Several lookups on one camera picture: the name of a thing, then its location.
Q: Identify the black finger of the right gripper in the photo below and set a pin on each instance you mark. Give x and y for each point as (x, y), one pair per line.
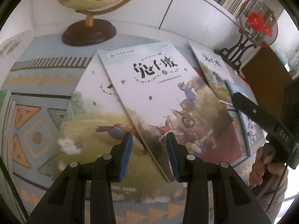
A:
(266, 121)

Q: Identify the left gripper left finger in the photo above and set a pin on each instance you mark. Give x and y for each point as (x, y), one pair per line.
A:
(64, 201)

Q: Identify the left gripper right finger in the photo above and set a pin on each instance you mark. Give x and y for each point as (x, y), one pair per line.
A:
(233, 201)

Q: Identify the white rabbit hill book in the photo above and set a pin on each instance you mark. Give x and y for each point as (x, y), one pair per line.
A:
(153, 83)

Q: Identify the meadow rabbit hill book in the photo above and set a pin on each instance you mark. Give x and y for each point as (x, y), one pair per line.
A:
(95, 122)

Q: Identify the white bookshelf with books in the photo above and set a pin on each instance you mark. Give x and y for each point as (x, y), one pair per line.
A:
(200, 20)

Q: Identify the person's right hand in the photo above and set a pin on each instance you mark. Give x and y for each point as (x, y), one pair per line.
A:
(259, 169)

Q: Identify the light blue cartoon book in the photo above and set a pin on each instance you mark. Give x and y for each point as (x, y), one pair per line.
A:
(253, 134)

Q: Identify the red cover book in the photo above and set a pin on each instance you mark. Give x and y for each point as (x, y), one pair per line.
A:
(215, 139)

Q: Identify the brown chair back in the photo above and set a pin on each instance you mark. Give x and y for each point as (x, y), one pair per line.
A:
(267, 77)

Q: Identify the small rabbit hill book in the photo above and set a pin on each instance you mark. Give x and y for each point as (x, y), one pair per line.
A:
(214, 70)

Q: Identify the red flower round fan ornament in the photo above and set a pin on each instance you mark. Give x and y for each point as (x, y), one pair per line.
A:
(257, 27)

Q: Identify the patterned table mat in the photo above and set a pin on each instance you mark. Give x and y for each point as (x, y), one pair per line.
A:
(42, 81)

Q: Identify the yellow desk globe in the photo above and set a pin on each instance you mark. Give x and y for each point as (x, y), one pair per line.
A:
(90, 31)

